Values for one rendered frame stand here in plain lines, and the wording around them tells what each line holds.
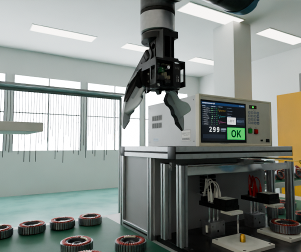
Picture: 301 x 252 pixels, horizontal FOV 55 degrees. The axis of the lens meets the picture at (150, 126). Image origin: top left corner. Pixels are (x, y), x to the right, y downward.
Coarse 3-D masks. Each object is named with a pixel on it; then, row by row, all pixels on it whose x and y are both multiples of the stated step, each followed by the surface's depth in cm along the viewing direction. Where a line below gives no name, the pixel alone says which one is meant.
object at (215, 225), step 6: (204, 222) 114; (210, 222) 111; (216, 222) 112; (222, 222) 114; (204, 228) 114; (210, 228) 111; (216, 228) 112; (222, 228) 114; (204, 234) 113; (210, 234) 111; (216, 234) 112; (222, 234) 114
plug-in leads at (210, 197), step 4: (208, 180) 114; (212, 180) 117; (208, 184) 117; (204, 188) 117; (216, 188) 114; (204, 192) 116; (208, 192) 115; (216, 192) 113; (220, 192) 115; (204, 196) 116; (208, 196) 115; (216, 196) 113; (220, 196) 114; (204, 200) 116; (208, 200) 115; (212, 200) 112
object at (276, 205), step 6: (258, 192) 122; (264, 192) 122; (270, 192) 122; (246, 198) 127; (252, 198) 124; (258, 198) 122; (264, 198) 119; (270, 198) 118; (276, 198) 120; (258, 204) 128; (264, 204) 120; (270, 204) 117; (276, 204) 117; (282, 204) 118; (258, 210) 128
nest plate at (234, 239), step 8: (216, 240) 103; (224, 240) 103; (232, 240) 103; (248, 240) 103; (256, 240) 103; (232, 248) 96; (240, 248) 95; (248, 248) 95; (256, 248) 95; (264, 248) 97
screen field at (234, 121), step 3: (228, 117) 120; (231, 117) 121; (234, 117) 122; (228, 120) 120; (231, 120) 121; (234, 120) 122; (237, 120) 123; (240, 120) 124; (243, 120) 125; (228, 123) 120; (231, 123) 121; (234, 123) 122; (237, 123) 123; (240, 123) 124; (243, 123) 125
